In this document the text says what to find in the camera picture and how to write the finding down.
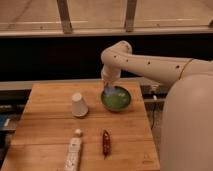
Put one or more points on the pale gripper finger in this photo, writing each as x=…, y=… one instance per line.
x=108, y=89

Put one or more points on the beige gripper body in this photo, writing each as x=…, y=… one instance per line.
x=109, y=75

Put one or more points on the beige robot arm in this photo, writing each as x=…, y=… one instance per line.
x=187, y=122

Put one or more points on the green ceramic bowl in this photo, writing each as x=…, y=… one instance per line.
x=116, y=99

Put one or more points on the white paper cup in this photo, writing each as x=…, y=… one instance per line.
x=79, y=107

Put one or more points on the small white cube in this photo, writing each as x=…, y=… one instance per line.
x=78, y=132

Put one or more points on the blue box at left edge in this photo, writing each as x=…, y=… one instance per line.
x=4, y=122

